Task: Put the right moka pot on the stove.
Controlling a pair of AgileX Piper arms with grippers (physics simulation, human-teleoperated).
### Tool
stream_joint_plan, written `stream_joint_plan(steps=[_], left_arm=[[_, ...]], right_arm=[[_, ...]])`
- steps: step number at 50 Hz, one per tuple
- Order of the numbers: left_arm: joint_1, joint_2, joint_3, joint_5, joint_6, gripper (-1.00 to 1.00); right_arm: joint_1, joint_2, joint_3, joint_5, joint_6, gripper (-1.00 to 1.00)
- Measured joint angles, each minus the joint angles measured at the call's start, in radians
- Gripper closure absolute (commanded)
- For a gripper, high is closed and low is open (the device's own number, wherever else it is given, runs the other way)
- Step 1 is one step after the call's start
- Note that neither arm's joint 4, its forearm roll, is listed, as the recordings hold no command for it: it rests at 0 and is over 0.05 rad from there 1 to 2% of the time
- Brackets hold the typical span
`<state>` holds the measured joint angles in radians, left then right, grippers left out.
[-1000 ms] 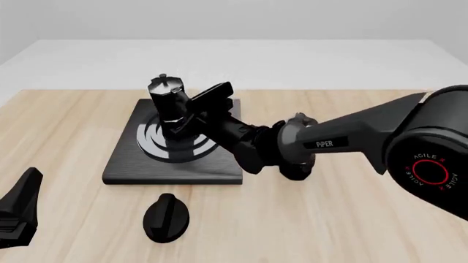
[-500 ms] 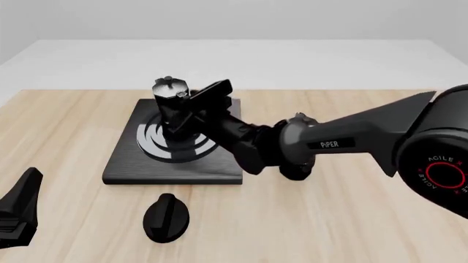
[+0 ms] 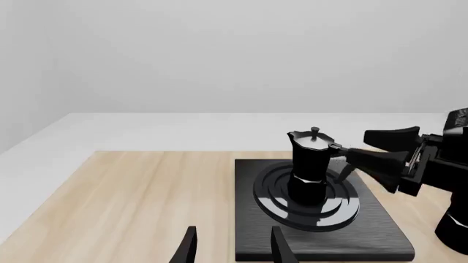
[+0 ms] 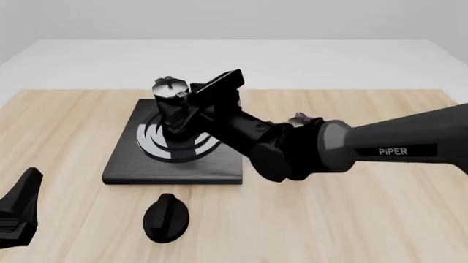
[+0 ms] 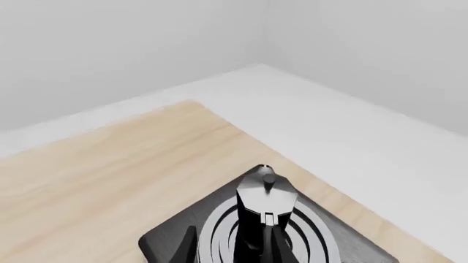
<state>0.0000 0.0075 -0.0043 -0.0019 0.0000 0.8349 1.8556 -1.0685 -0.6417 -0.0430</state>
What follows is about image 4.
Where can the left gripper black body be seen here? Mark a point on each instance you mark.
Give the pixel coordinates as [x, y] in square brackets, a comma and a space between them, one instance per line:
[16, 231]

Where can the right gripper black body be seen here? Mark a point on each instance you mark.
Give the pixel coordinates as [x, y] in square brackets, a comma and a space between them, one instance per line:
[219, 105]

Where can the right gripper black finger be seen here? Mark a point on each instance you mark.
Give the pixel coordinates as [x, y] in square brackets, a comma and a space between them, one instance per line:
[195, 87]
[186, 122]

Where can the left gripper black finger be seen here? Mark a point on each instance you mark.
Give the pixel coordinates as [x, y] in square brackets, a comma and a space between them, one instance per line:
[23, 191]

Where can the silver and black moka pot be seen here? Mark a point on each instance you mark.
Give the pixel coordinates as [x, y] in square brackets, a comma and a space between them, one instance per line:
[170, 88]
[300, 119]

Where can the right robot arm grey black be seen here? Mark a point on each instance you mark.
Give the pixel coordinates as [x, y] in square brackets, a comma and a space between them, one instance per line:
[384, 137]

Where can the flat black stove plate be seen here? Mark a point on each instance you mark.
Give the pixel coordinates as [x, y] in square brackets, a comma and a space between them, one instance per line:
[124, 164]

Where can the round black stove knob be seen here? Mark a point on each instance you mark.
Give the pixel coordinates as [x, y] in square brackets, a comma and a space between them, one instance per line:
[164, 219]

